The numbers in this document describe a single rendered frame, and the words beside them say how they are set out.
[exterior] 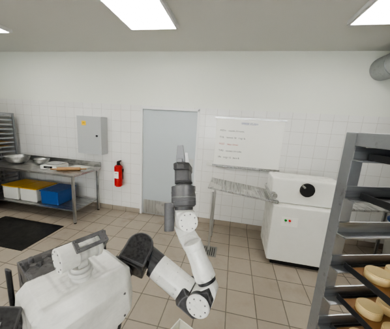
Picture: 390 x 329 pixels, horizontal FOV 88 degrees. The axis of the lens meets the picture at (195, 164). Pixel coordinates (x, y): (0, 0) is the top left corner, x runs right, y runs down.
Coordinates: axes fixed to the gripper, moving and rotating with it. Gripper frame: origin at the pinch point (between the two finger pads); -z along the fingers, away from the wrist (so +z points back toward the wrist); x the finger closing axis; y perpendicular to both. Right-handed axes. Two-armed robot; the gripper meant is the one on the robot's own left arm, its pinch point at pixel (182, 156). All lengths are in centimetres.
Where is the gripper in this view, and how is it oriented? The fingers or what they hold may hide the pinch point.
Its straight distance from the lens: 76.0
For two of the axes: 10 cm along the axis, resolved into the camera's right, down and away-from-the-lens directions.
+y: -9.9, 0.5, 1.1
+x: -1.2, -2.0, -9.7
